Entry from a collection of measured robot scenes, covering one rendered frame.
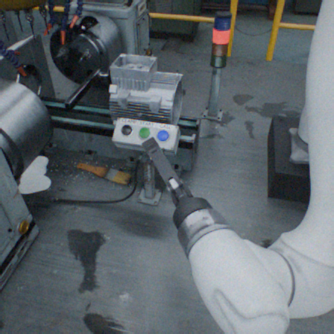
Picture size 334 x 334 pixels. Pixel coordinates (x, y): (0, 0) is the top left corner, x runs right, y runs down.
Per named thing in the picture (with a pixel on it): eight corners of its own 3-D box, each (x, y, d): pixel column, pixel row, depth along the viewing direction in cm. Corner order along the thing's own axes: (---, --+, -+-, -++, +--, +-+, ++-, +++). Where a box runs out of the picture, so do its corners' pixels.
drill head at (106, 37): (46, 92, 133) (29, 29, 116) (88, 51, 162) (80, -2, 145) (103, 99, 128) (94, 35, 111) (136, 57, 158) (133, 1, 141)
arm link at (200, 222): (229, 218, 51) (212, 195, 55) (179, 248, 50) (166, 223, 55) (244, 248, 56) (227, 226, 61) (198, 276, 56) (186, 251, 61)
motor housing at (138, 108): (112, 136, 110) (104, 84, 97) (130, 106, 123) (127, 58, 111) (170, 145, 106) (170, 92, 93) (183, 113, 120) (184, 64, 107)
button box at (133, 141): (115, 147, 92) (110, 140, 87) (122, 124, 94) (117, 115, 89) (175, 156, 89) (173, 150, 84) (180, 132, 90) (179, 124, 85)
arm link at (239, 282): (171, 270, 53) (231, 275, 59) (215, 365, 40) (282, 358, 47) (205, 219, 49) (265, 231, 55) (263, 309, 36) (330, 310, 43)
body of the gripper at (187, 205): (224, 228, 60) (203, 197, 68) (209, 200, 55) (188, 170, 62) (189, 249, 60) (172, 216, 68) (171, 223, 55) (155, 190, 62)
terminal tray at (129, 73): (111, 89, 102) (109, 67, 98) (123, 74, 110) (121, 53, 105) (148, 93, 100) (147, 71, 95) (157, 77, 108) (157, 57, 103)
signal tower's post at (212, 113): (201, 118, 139) (210, 16, 111) (204, 109, 144) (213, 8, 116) (220, 121, 137) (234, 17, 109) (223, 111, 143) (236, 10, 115)
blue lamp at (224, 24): (212, 30, 115) (213, 17, 112) (215, 24, 119) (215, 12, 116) (229, 32, 114) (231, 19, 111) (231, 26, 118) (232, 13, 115)
